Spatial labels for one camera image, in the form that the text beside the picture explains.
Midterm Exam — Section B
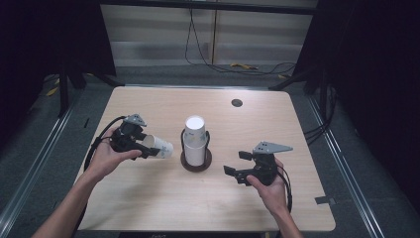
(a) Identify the black cup holder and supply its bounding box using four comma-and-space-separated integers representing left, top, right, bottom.
179, 128, 213, 174

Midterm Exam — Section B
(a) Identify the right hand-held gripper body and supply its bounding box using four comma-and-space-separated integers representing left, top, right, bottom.
242, 141, 294, 187

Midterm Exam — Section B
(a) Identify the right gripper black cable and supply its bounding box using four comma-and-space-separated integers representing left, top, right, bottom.
276, 164, 294, 213

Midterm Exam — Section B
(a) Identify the black metal stand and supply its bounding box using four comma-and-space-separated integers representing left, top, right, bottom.
56, 59, 87, 119

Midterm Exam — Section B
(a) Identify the single white paper cup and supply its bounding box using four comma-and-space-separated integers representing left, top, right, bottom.
142, 134, 175, 160

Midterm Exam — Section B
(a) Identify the black cable bundle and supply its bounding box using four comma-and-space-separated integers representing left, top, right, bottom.
302, 82, 339, 146

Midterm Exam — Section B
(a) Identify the metal floor rail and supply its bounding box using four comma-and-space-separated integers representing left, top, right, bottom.
307, 96, 386, 238
0, 107, 73, 230

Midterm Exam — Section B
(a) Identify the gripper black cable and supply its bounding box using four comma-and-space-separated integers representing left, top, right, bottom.
83, 115, 129, 173
276, 164, 294, 213

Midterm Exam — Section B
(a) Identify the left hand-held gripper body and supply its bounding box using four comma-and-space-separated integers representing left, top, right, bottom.
110, 113, 149, 157

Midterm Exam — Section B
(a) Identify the grey tape strip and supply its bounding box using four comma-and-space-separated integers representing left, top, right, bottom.
314, 195, 337, 206

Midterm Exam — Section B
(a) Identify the person's right hand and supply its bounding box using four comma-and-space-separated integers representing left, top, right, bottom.
246, 158, 289, 218

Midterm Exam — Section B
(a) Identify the black hanging wall cable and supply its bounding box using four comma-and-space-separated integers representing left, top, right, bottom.
183, 8, 297, 76

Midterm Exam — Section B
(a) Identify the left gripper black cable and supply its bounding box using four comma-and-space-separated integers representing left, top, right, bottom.
83, 115, 129, 173

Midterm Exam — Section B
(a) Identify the stack of white paper cups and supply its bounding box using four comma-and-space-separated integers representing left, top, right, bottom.
182, 114, 210, 168

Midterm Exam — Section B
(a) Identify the person's left hand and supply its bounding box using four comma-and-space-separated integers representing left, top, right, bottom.
82, 127, 144, 183

